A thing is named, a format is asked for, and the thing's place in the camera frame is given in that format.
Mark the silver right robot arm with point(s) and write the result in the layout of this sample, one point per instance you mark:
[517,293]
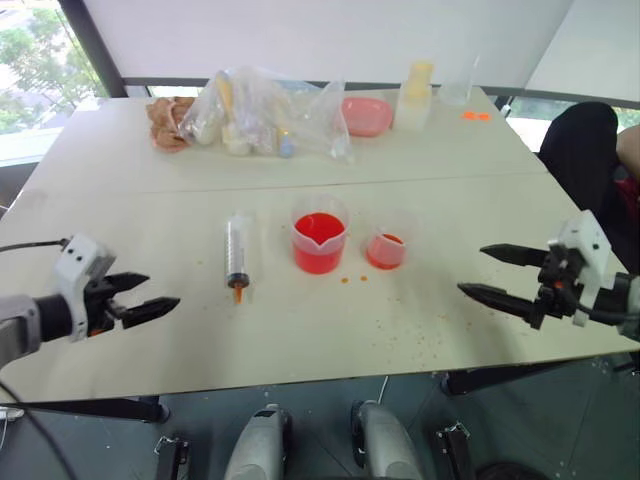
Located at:
[622,300]

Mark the pink plastic plate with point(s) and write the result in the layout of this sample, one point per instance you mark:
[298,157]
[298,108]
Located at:
[367,115]

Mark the tan crumpled cloth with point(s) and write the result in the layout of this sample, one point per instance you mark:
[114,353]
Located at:
[164,122]

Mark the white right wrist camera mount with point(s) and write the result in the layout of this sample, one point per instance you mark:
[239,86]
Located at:
[590,245]

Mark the clear plastic bag with bottles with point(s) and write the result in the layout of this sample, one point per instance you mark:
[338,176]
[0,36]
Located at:
[235,110]

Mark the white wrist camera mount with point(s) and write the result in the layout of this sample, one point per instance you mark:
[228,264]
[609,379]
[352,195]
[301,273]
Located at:
[75,260]
[590,245]

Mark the black clamp bracket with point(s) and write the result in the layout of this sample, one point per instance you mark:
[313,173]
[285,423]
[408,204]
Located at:
[457,450]
[172,457]

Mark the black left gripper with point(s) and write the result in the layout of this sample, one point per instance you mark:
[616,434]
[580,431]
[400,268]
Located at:
[100,305]

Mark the seated person in black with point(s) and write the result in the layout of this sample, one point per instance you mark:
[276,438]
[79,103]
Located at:
[580,150]

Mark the empty clear measuring cup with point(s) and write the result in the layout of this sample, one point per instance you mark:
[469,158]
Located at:
[456,92]

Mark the small blue capped bottle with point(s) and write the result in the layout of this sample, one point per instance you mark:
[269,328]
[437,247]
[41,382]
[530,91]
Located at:
[287,146]

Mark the black window pillar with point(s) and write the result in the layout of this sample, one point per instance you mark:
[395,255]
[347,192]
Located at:
[97,45]

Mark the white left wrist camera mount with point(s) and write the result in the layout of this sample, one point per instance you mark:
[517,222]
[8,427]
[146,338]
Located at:
[75,260]

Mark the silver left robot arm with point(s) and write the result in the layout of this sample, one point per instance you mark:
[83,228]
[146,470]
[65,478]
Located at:
[20,322]

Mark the orange scraps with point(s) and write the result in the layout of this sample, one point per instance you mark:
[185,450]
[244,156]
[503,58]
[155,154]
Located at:
[475,116]

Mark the small clear cup, red liquid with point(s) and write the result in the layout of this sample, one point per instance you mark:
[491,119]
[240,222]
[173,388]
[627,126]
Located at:
[385,252]

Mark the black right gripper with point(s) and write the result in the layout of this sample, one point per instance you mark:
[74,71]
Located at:
[555,290]

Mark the large clear beaker, red liquid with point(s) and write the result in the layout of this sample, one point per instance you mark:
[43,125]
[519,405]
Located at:
[318,240]

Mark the white bottle with yellow lid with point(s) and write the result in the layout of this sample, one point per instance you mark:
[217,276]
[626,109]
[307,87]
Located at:
[414,100]

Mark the empty clear plastic bag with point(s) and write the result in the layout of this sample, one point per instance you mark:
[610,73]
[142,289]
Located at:
[327,122]

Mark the clear syringe with orange tip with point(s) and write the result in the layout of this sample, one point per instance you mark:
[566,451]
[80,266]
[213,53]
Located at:
[237,250]

